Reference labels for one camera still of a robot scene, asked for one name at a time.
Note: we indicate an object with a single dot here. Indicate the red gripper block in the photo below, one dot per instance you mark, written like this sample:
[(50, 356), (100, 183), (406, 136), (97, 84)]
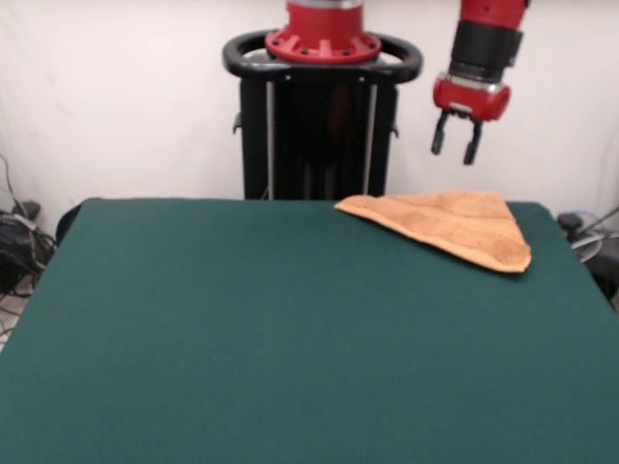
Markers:
[(471, 101)]

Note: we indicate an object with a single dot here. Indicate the tan terry towel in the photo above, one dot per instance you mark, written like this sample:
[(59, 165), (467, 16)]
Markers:
[(450, 222)]

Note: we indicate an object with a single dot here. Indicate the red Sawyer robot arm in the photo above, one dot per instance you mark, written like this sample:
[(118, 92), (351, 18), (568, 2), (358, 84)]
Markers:
[(488, 43)]

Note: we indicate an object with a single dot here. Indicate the black power plug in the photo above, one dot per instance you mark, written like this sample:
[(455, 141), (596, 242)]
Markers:
[(569, 221)]

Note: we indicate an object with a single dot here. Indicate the grey round device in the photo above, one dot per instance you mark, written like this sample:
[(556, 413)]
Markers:
[(587, 246)]

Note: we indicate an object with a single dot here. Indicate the dark green table cloth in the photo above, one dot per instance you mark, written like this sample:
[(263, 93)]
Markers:
[(145, 338)]

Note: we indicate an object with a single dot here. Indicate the black power adapter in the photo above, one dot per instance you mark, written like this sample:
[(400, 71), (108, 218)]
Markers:
[(28, 209)]

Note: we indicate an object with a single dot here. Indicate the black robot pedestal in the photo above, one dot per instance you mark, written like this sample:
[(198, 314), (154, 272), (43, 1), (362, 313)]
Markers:
[(319, 145)]

